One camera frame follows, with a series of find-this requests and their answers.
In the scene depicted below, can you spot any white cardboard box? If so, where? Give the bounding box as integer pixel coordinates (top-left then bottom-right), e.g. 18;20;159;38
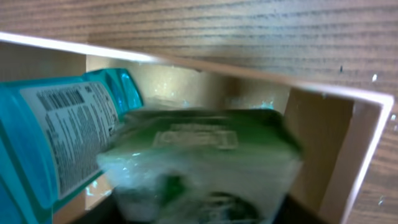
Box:
1;32;394;223

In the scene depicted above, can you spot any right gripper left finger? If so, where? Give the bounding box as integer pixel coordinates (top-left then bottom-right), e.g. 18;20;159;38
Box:
71;193;124;224

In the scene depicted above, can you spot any teal mouthwash bottle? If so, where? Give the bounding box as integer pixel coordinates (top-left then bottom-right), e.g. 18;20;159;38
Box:
1;68;143;223

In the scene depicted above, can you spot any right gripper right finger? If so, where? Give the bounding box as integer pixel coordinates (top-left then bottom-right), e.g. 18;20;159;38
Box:
273;195;327;224

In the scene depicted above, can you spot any green white packet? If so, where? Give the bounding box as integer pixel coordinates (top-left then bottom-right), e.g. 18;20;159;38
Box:
97;110;303;223

